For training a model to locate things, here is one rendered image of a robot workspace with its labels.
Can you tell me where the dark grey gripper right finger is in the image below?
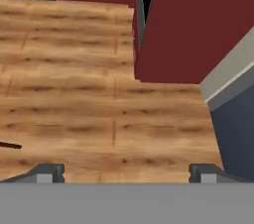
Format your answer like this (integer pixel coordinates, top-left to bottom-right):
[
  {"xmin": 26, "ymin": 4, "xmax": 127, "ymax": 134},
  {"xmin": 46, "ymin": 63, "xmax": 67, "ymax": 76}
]
[{"xmin": 189, "ymin": 163, "xmax": 254, "ymax": 184}]

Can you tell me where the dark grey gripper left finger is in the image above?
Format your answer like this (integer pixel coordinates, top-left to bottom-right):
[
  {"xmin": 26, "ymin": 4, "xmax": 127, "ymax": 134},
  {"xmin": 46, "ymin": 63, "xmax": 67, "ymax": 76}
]
[{"xmin": 0, "ymin": 163, "xmax": 65, "ymax": 184}]

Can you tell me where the blue counter with grey top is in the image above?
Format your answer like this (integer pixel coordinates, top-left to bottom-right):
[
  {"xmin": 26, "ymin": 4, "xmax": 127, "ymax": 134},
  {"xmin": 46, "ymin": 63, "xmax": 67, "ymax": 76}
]
[{"xmin": 198, "ymin": 26, "xmax": 254, "ymax": 182}]

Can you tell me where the tall dark red cabinet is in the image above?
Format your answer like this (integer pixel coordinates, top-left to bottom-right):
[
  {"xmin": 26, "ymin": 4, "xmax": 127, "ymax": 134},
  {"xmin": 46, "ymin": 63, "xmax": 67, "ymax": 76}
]
[{"xmin": 134, "ymin": 0, "xmax": 254, "ymax": 85}]

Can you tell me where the grey fridge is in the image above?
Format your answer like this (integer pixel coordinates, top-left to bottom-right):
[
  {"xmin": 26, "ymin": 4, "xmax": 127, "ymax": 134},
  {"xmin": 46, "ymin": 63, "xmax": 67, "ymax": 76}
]
[{"xmin": 136, "ymin": 0, "xmax": 161, "ymax": 52}]

